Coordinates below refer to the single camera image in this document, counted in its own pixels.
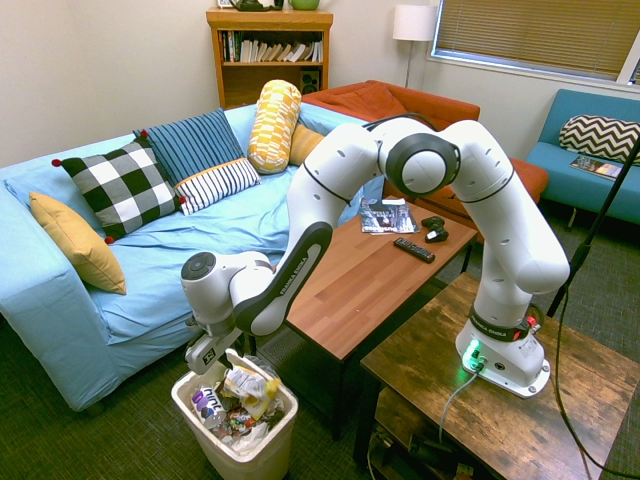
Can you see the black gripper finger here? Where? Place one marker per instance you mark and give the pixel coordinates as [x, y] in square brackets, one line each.
[228, 374]

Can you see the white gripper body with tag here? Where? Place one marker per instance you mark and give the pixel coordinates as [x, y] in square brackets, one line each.
[205, 356]

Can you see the yellow chip bag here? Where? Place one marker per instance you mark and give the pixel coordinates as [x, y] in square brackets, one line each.
[245, 384]

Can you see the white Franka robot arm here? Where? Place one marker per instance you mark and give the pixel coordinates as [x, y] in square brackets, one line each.
[510, 240]

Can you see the white plastic trash bin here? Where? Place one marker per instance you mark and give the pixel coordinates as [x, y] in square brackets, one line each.
[260, 452]

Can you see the hint water bottle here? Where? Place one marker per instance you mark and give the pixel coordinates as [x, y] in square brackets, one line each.
[207, 406]

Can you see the red candy wrapper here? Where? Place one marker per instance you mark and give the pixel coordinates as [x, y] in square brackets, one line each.
[239, 419]

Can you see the floor vent grille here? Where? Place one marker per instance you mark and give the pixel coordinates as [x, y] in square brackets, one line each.
[281, 354]

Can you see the white crumpled tissue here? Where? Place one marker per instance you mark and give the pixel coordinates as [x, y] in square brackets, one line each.
[252, 436]

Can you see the light blue sofa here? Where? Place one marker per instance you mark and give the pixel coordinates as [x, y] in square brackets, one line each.
[175, 240]

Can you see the mustard yellow pillow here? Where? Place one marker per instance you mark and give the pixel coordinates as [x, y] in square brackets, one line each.
[82, 245]

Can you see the reddish wood coffee table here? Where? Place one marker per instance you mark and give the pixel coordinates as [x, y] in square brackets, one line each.
[375, 290]

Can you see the white navy striped pillow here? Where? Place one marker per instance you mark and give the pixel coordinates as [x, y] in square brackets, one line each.
[217, 182]

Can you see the black white checkered pillow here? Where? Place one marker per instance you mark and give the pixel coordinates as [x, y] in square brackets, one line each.
[122, 187]

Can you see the black power strip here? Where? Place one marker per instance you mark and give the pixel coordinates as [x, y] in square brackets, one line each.
[425, 452]

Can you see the blue striped pillow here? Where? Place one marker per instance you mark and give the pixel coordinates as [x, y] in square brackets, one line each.
[192, 142]

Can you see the black remote control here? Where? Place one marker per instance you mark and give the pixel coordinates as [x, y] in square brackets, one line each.
[414, 250]

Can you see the dark cover magazine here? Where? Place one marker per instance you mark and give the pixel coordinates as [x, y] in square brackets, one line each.
[390, 217]

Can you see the yellow striped pillow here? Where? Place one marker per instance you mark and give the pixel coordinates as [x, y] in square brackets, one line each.
[304, 145]

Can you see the yellow patterned bolster pillow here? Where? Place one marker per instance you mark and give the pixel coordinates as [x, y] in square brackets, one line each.
[274, 127]

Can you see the black game controller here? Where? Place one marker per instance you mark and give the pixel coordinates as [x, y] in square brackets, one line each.
[434, 229]

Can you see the rustic dark wood table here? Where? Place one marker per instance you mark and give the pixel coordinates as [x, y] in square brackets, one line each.
[500, 430]

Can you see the wooden bookshelf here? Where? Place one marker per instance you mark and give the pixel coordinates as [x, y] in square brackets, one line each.
[270, 82]

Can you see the black bookshelf speaker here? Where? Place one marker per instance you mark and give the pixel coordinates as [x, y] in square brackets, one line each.
[310, 81]

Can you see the orange armchair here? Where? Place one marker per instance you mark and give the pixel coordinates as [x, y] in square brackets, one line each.
[370, 100]

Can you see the row of books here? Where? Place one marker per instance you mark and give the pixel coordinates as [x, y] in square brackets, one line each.
[280, 51]

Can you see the black object on bookshelf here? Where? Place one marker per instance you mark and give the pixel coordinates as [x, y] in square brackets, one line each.
[252, 5]

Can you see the green bowl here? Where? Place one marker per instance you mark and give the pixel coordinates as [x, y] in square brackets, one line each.
[304, 4]

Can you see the teal sofa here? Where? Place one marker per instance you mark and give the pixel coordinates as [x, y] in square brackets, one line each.
[560, 185]

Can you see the white shade floor lamp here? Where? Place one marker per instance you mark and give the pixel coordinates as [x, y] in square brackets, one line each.
[414, 24]

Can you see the black tripod stand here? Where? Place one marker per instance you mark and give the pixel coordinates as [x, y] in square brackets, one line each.
[600, 220]

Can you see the colourful cover magazine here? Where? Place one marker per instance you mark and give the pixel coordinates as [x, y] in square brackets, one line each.
[595, 167]

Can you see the black white chevron pillow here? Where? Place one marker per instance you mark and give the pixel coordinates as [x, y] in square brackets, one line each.
[600, 137]

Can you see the brown window blinds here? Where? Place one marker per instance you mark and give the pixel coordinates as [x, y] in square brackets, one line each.
[530, 30]

